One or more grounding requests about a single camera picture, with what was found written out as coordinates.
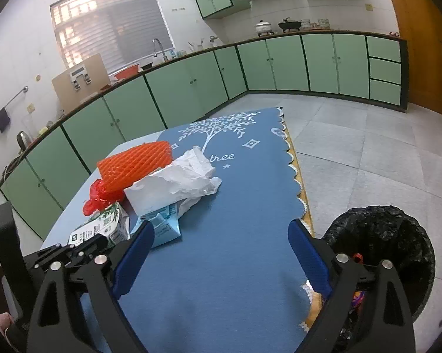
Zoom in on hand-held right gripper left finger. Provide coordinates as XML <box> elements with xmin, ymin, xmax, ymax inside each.
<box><xmin>26</xmin><ymin>220</ymin><xmax>155</xmax><ymax>353</ymax></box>

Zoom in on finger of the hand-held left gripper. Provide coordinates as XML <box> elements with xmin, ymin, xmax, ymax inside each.
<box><xmin>24</xmin><ymin>233</ymin><xmax>108</xmax><ymax>267</ymax></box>

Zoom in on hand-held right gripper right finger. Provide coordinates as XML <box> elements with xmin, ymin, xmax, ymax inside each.
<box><xmin>288</xmin><ymin>219</ymin><xmax>416</xmax><ymax>353</ymax></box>

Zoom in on green white drink carton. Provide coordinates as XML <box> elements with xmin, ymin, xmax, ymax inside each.
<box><xmin>68</xmin><ymin>202</ymin><xmax>132</xmax><ymax>246</ymax></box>

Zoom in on red plastic bag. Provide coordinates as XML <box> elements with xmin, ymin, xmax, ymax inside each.
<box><xmin>83</xmin><ymin>178</ymin><xmax>126</xmax><ymax>216</ymax></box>

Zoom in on light blue drink carton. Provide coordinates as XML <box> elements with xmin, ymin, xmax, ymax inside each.
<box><xmin>133</xmin><ymin>204</ymin><xmax>183</xmax><ymax>249</ymax></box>

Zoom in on black-lined trash bin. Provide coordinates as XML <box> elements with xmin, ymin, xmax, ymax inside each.
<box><xmin>322</xmin><ymin>206</ymin><xmax>436</xmax><ymax>353</ymax></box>

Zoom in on orange foam net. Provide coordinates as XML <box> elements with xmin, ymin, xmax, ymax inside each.
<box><xmin>97</xmin><ymin>140</ymin><xmax>174</xmax><ymax>194</ymax></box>

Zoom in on person's left hand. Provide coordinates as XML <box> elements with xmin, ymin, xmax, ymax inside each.
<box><xmin>0</xmin><ymin>312</ymin><xmax>14</xmax><ymax>342</ymax></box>

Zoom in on blue table cloth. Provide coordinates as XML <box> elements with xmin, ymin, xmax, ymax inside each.
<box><xmin>41</xmin><ymin>106</ymin><xmax>325</xmax><ymax>353</ymax></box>

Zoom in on blue printed tablecloth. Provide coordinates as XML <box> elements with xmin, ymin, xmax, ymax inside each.
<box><xmin>79</xmin><ymin>106</ymin><xmax>314</xmax><ymax>353</ymax></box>

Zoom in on metal kettle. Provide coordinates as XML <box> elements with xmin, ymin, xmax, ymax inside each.
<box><xmin>16</xmin><ymin>130</ymin><xmax>31</xmax><ymax>151</ymax></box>

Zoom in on clear pitcher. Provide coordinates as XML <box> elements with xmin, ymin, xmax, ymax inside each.
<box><xmin>22</xmin><ymin>114</ymin><xmax>36</xmax><ymax>142</ymax></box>

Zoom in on metal towel bar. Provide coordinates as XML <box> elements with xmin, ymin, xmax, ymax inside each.
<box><xmin>0</xmin><ymin>86</ymin><xmax>29</xmax><ymax>124</ymax></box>

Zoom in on white hanging device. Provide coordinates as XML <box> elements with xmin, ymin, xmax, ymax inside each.
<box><xmin>69</xmin><ymin>66</ymin><xmax>92</xmax><ymax>91</ymax></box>

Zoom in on red basin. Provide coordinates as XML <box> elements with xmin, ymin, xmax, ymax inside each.
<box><xmin>114</xmin><ymin>64</ymin><xmax>140</xmax><ymax>80</ymax></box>

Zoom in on green base cabinets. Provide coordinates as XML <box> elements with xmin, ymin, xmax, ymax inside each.
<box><xmin>0</xmin><ymin>31</ymin><xmax>408</xmax><ymax>242</ymax></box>

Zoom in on metal faucet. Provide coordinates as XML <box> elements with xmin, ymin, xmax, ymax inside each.
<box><xmin>153</xmin><ymin>38</ymin><xmax>167</xmax><ymax>63</ymax></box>

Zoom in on window with blinds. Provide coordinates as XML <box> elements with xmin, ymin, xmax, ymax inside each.
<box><xmin>50</xmin><ymin>0</ymin><xmax>172</xmax><ymax>74</ymax></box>

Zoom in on black wok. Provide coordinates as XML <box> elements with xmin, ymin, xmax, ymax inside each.
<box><xmin>278</xmin><ymin>17</ymin><xmax>303</xmax><ymax>32</ymax></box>

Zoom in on stacked dishes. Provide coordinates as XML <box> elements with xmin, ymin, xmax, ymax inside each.
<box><xmin>301</xmin><ymin>18</ymin><xmax>330</xmax><ymax>30</ymax></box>

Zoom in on wooden door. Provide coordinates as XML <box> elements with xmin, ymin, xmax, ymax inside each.
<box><xmin>379</xmin><ymin>0</ymin><xmax>442</xmax><ymax>119</ymax></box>

